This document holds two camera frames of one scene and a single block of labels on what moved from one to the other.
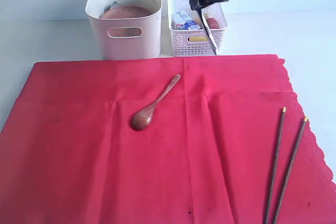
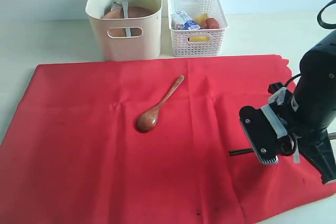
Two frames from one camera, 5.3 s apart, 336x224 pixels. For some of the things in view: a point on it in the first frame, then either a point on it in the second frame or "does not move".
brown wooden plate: x=125 y=12 does not move
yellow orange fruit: x=198 y=39 does not move
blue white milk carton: x=181 y=21 does not move
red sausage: x=212 y=23 does not move
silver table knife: x=209 y=34 to x=125 y=2
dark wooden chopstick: x=275 y=164 to x=240 y=151
